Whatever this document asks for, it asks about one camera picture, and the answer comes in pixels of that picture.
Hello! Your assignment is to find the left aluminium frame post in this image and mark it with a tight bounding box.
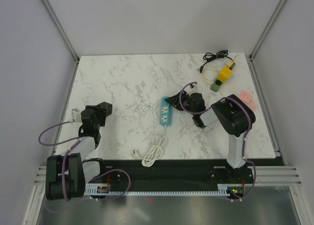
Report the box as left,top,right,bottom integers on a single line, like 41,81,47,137
40,0,79,64

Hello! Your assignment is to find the black cube plug adapter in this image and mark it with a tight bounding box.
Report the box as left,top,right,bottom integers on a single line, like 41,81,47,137
96,102,113,117

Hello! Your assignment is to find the right aluminium frame post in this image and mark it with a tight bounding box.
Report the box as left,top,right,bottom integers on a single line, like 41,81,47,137
248,0,288,62

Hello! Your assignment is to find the white coiled power cord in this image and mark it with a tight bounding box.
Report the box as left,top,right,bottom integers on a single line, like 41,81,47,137
132,125,169,167

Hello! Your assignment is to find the beige thin cable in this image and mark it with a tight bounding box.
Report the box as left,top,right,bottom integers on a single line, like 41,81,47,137
201,53,240,84

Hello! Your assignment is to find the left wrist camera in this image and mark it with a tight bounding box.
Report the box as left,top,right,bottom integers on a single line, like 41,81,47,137
70,108,81,123

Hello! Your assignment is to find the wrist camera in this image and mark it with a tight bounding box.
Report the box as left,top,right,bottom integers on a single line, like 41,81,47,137
70,108,81,123
189,85,199,94

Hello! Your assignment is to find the pink cube socket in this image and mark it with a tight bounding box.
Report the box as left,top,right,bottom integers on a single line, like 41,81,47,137
239,90,257,111

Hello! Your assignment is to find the yellow cube socket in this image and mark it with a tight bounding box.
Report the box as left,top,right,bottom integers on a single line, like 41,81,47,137
216,66,232,83

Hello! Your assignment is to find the black coiled cable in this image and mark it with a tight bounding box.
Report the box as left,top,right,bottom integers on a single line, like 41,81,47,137
199,50,229,73

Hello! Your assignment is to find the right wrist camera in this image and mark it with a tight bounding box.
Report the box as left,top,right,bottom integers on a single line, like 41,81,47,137
189,85,199,94

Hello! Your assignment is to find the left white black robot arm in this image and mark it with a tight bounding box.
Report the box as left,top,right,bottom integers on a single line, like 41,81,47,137
45,102,112,201

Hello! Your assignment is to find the white slotted cable duct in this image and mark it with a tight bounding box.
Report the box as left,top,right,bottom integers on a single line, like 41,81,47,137
83,184,245,197

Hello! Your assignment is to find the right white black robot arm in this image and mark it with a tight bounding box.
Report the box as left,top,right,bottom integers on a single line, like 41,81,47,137
165,91,256,183

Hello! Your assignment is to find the aluminium frame post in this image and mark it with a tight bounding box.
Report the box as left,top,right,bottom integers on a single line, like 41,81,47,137
40,0,79,64
248,0,288,62

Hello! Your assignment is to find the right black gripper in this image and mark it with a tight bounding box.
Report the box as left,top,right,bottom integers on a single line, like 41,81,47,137
165,89,196,116

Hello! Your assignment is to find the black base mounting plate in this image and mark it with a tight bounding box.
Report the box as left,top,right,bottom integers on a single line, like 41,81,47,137
91,159,254,191

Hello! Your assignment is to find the teal power strip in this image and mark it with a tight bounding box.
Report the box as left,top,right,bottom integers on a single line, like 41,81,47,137
159,96,173,127

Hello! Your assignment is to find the green power strip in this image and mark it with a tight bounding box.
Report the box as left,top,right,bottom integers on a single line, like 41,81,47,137
210,60,236,92

